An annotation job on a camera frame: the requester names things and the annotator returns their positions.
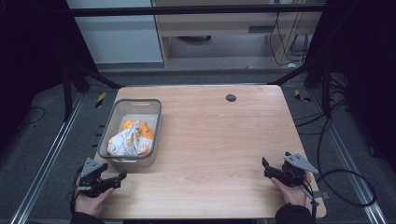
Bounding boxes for black metal stand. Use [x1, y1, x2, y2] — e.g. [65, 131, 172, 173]
[61, 63, 125, 123]
[268, 61, 333, 117]

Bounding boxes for white orange patterned cloth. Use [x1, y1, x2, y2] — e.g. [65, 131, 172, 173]
[106, 119, 156, 158]

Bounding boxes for grey plastic basket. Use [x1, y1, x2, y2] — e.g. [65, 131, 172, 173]
[96, 98, 163, 168]

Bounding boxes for hanging black desk cables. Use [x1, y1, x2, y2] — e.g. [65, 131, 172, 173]
[268, 11, 310, 67]

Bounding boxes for person's left hand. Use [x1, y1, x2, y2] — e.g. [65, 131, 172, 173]
[74, 186, 115, 217]

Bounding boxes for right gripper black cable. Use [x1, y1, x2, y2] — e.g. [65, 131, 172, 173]
[299, 179, 316, 201]

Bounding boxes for dark curtain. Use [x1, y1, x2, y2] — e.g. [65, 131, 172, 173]
[306, 0, 396, 172]
[0, 0, 98, 147]

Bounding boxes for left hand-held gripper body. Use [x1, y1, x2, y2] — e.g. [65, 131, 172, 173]
[76, 157, 109, 199]

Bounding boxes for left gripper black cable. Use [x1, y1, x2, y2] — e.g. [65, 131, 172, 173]
[68, 166, 84, 216]

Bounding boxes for white cabinet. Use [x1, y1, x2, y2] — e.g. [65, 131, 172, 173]
[66, 0, 164, 65]

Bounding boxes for looped black floor cable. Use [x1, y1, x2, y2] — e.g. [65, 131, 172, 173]
[315, 116, 377, 208]

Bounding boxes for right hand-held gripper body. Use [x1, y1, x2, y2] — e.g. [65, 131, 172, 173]
[281, 151, 320, 188]

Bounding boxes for thin black floor cable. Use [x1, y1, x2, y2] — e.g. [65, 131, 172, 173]
[18, 105, 47, 128]

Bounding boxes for person's right hand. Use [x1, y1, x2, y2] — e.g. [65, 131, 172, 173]
[269, 172, 313, 208]

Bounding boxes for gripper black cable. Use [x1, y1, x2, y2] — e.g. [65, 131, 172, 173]
[68, 166, 84, 216]
[299, 179, 316, 201]

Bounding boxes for yellow black striped tape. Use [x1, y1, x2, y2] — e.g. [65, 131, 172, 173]
[293, 89, 313, 104]
[94, 91, 107, 109]

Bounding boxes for metal floor rail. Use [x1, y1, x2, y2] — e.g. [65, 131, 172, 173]
[9, 92, 86, 224]
[311, 90, 388, 224]

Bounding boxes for black horizontal frame bar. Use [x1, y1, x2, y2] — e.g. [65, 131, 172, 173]
[66, 4, 327, 17]

